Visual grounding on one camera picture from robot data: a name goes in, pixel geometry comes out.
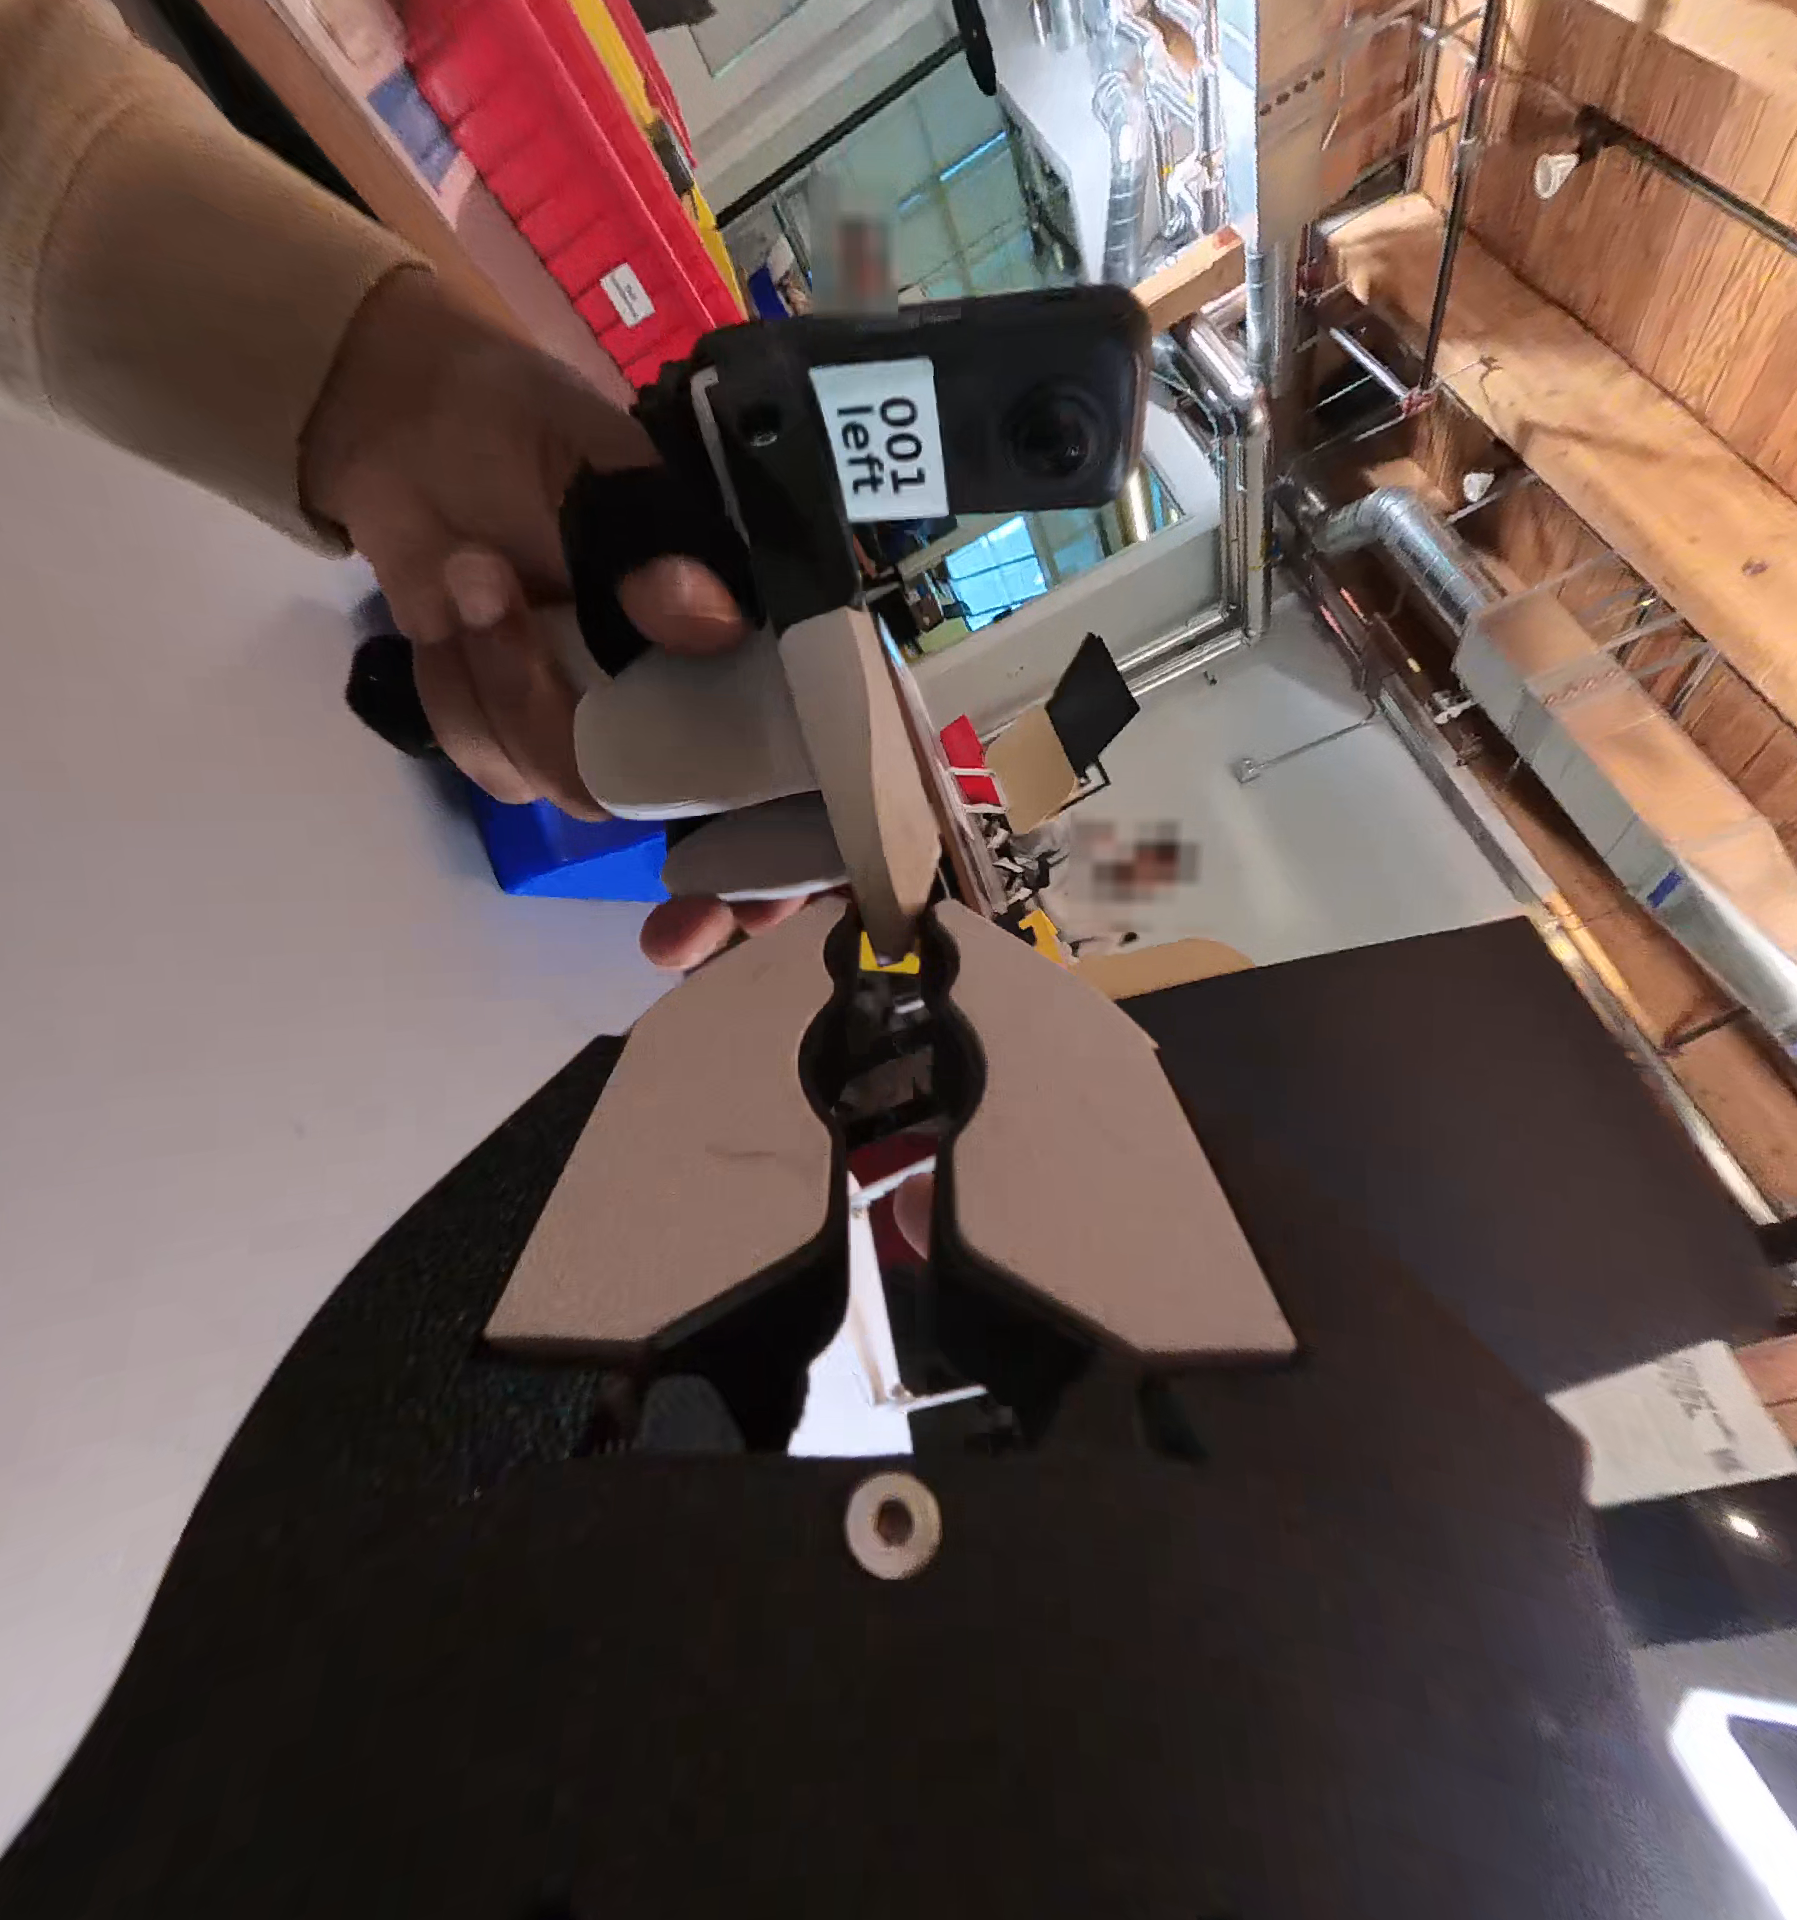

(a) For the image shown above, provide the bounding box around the tilted board on stand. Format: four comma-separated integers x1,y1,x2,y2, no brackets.
989,633,1145,837

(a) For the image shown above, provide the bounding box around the person's left hand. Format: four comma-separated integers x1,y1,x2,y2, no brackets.
297,270,779,975

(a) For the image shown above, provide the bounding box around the blue plastic bin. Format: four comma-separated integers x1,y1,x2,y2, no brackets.
470,787,675,906

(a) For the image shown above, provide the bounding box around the blue card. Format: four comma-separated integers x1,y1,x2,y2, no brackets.
366,66,459,192

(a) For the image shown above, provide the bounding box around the silver rectangular duct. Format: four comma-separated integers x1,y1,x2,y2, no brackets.
1286,484,1797,1116

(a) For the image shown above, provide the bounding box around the wooden board with black sheet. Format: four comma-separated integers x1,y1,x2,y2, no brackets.
1047,919,1788,1414

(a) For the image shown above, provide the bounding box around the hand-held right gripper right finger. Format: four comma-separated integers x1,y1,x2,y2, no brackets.
921,897,1300,1367

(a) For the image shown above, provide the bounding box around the person's left forearm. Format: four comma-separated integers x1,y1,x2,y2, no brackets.
0,0,438,562

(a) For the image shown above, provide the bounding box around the white paper notice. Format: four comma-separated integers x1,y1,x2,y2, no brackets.
1547,1338,1797,1509

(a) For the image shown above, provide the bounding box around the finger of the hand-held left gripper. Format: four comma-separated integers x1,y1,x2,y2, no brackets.
780,597,945,941

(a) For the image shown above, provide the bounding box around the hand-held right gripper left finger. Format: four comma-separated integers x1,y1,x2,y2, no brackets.
482,895,858,1364

